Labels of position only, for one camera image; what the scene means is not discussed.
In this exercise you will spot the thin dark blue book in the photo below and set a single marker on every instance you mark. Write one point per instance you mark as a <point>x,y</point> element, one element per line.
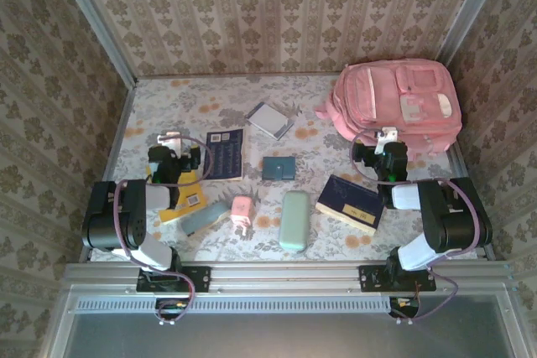
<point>224,157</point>

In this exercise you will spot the yellow paperback book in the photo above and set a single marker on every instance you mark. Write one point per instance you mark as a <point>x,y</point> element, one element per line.
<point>193,200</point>

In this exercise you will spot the thick navy book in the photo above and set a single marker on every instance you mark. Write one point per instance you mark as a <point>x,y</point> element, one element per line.
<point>348,203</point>

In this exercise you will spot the pink backpack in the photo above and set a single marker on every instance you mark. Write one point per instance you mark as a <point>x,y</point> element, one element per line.
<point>377,98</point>

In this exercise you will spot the grey blue pouch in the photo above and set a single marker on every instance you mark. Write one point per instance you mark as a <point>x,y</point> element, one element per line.
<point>201,219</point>

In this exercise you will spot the pink charger plug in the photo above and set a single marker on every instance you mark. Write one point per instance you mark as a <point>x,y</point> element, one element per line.
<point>242,209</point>

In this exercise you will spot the dark teal wallet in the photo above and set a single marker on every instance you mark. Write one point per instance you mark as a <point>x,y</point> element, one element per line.
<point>277,168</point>

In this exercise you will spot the grey white notebook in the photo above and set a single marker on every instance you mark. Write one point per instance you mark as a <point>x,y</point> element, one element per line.
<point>268,119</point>

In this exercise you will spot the sage green pencil case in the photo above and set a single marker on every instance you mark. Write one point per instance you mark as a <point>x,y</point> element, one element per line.
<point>295,219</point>

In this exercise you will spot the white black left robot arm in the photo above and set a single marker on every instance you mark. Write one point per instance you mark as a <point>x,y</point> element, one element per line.
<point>100,224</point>

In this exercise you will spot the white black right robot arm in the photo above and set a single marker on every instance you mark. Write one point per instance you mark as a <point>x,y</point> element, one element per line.
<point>453,224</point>

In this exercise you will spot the floral tablecloth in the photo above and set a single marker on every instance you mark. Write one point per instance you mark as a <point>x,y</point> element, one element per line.
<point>293,89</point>

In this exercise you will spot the grey metal shelf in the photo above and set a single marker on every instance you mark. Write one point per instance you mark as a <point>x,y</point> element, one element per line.
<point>272,337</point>

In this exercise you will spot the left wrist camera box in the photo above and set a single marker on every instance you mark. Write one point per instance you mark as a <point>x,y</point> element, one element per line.
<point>170,140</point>

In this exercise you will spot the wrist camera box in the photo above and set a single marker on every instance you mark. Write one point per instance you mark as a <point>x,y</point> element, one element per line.
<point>386,135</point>
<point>170,140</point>

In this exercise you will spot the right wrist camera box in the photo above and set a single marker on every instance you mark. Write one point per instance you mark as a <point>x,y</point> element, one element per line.
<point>386,135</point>

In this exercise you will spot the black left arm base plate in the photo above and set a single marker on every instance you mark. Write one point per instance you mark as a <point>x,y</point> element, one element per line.
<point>201,278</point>

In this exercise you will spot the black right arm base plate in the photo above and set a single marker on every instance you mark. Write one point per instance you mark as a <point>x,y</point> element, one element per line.
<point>369,280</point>

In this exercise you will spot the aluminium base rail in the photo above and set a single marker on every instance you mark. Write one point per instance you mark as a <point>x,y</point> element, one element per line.
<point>285,278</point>

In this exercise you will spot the aluminium frame post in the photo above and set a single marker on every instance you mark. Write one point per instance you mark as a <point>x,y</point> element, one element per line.
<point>96,18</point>
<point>470,14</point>

